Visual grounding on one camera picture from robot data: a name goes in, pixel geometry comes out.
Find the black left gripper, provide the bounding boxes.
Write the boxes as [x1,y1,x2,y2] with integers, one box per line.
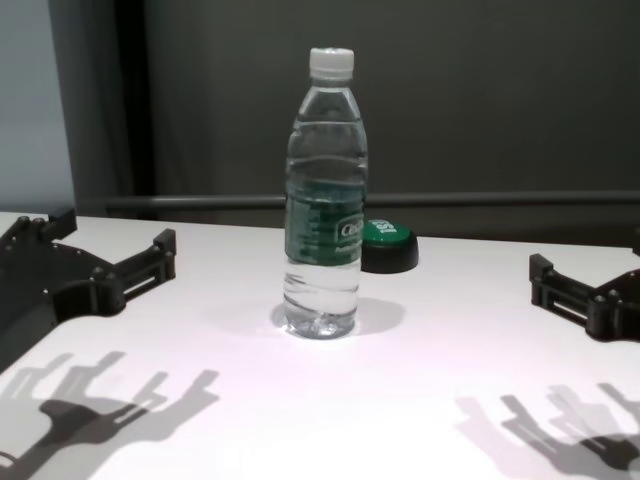
[0,207,177,374]

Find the clear water bottle green label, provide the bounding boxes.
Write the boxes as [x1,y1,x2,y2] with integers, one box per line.
[282,47,370,340]

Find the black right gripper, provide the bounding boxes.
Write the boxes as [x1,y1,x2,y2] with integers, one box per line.
[528,253,640,345]

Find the green button black base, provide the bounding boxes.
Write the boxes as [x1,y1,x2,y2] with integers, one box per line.
[359,218,420,274]

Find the grey horizontal rail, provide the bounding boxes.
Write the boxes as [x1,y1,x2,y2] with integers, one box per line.
[105,193,640,211]

